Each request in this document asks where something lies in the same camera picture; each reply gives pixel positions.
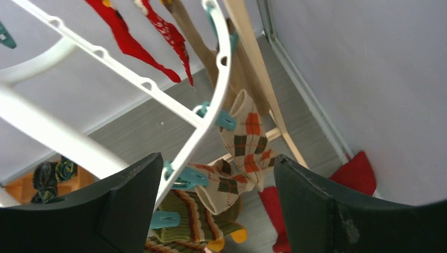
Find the green striped hanging sock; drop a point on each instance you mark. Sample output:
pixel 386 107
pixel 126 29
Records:
pixel 198 224

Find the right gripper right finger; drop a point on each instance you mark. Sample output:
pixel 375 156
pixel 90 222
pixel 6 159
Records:
pixel 323 216

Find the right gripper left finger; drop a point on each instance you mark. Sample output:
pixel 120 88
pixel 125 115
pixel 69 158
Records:
pixel 110 215

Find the red cloth on table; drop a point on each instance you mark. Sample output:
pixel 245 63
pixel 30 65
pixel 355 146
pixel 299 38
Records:
pixel 357 174

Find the rolled dark green sock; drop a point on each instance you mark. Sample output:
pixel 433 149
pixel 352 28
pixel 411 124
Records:
pixel 65 169

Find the wooden clothes rack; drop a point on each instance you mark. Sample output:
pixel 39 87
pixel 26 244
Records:
pixel 240 18

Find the argyle hanging sock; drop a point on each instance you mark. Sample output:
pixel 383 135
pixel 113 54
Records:
pixel 252 156

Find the white plastic clip hanger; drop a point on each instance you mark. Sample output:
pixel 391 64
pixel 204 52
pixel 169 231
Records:
pixel 64 130

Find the rolled dark sock centre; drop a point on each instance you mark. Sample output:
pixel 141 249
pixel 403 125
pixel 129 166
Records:
pixel 44 195

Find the orange wooden compartment tray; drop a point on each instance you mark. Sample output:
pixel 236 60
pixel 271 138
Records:
pixel 22 189

